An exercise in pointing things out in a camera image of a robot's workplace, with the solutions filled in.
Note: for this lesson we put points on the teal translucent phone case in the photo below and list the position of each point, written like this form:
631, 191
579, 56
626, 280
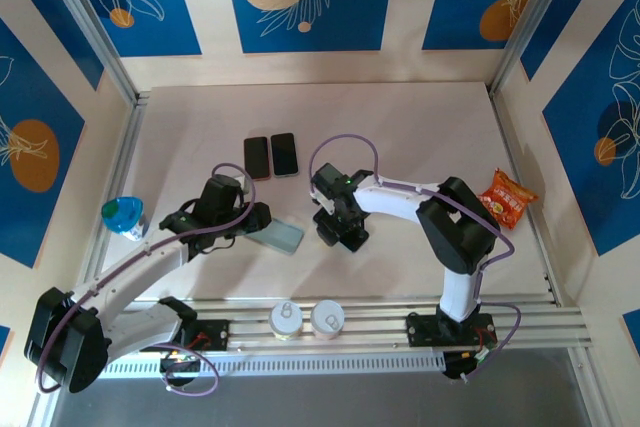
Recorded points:
285, 237

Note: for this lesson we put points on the grey translucent phone case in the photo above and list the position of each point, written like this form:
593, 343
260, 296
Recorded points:
285, 176

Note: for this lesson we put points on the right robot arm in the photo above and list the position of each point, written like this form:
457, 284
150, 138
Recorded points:
460, 232

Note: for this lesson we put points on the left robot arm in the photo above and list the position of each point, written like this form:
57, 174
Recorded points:
65, 342

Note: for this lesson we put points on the tin can pink label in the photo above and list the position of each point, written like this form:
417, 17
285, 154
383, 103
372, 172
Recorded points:
327, 319

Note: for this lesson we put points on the tin can yellow label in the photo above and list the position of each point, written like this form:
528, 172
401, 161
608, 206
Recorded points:
286, 319

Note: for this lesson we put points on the orange snack bag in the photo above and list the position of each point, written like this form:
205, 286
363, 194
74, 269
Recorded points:
507, 199

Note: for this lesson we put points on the aluminium rail base frame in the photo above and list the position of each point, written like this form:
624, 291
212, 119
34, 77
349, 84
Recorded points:
375, 322

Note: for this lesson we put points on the aluminium side rail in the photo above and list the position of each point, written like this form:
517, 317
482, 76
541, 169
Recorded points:
131, 137

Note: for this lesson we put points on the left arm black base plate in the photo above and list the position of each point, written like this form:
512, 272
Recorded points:
215, 334

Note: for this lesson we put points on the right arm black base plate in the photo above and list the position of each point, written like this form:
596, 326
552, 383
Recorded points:
417, 332

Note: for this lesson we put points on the aluminium frame post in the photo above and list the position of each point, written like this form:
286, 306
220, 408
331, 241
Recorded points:
90, 22
531, 22

